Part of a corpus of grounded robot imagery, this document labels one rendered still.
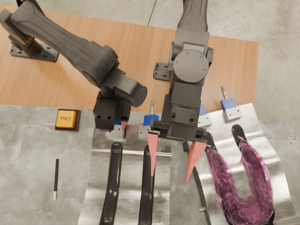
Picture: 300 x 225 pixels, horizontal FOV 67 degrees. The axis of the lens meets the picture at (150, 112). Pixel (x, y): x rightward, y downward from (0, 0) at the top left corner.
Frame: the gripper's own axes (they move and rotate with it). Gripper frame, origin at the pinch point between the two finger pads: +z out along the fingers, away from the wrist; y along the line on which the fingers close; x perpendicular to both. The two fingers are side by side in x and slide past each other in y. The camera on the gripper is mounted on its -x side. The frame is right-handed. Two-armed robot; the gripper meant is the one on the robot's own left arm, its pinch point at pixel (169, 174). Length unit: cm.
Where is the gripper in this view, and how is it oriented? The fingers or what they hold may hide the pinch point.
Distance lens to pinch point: 43.5
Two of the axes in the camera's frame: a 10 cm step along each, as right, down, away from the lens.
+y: 9.8, 1.7, -0.7
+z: -1.8, 9.6, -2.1
